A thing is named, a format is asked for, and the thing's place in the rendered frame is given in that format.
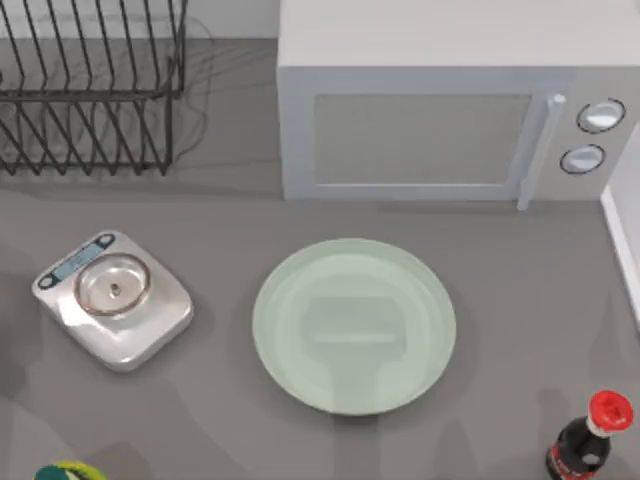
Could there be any pale green plate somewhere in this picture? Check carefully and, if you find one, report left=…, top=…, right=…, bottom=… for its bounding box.
left=251, top=238, right=458, bottom=417

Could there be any microwave door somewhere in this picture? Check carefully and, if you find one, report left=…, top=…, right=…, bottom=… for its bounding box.
left=277, top=66, right=576, bottom=202

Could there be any silver kitchen scale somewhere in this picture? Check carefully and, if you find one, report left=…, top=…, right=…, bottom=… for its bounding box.
left=31, top=230, right=195, bottom=373

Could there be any pale microwave oven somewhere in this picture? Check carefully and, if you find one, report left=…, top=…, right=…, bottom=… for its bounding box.
left=276, top=0, right=640, bottom=211

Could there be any smaller microwave knob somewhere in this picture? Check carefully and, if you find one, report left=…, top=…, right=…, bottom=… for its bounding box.
left=559, top=144, right=607, bottom=175

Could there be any larger microwave knob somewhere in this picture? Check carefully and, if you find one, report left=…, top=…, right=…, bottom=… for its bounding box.
left=576, top=98, right=627, bottom=134

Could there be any dark bottle with red cap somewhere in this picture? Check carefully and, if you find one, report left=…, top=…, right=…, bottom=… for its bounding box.
left=544, top=390, right=635, bottom=480

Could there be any green and yellow object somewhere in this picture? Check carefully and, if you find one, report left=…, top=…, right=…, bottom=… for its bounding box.
left=33, top=460, right=109, bottom=480

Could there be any microwave door handle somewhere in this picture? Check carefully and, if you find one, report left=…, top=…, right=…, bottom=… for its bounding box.
left=517, top=93, right=567, bottom=211

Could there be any dark wire dish rack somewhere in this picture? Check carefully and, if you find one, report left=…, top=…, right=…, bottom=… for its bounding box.
left=0, top=0, right=190, bottom=177

